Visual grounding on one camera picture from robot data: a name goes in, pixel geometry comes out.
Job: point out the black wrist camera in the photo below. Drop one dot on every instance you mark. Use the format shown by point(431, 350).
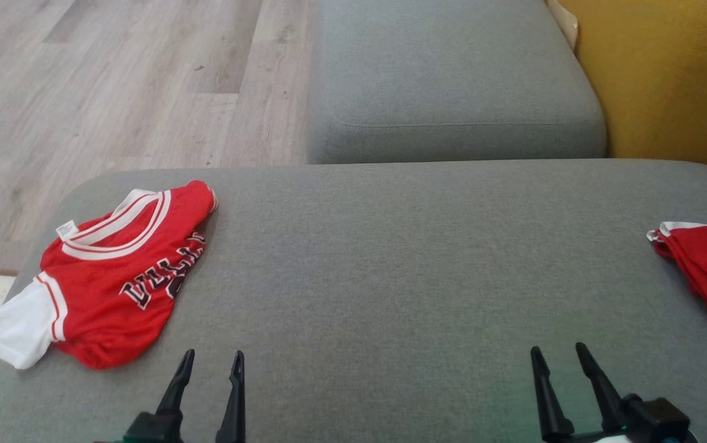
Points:
point(153, 429)
point(658, 421)

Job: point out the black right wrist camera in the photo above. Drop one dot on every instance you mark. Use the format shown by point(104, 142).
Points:
point(658, 421)

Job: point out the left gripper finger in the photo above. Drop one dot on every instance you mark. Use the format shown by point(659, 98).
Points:
point(178, 384)
point(234, 406)

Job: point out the red basketball jersey white sleeves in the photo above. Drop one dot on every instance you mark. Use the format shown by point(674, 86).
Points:
point(107, 289)

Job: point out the small grey sofa cushion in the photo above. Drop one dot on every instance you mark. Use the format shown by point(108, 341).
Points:
point(451, 67)

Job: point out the large grey sofa seat cushion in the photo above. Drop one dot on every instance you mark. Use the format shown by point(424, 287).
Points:
point(390, 277)

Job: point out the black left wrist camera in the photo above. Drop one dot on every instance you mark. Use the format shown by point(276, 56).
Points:
point(153, 429)

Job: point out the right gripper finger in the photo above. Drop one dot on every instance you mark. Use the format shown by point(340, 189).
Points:
point(604, 391)
point(551, 406)

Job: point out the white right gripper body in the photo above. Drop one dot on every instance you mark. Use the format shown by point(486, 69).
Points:
point(593, 439)

